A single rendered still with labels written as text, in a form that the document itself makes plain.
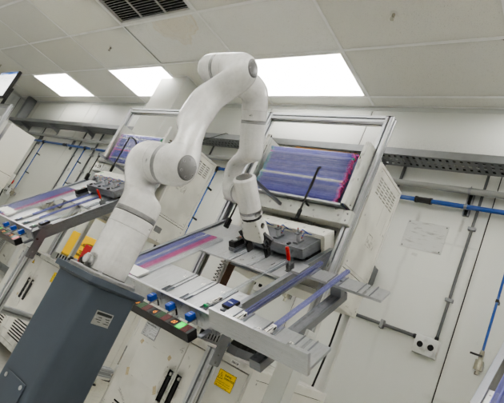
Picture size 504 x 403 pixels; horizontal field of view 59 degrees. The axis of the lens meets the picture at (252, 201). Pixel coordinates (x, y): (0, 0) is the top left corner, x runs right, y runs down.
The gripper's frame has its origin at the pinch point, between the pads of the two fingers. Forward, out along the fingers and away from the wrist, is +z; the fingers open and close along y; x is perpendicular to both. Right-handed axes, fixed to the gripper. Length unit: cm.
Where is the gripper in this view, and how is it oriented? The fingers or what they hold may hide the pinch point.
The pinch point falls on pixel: (258, 251)
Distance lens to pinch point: 174.2
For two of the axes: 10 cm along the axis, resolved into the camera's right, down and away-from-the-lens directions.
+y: -7.4, -1.6, 6.6
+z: 1.8, 8.9, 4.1
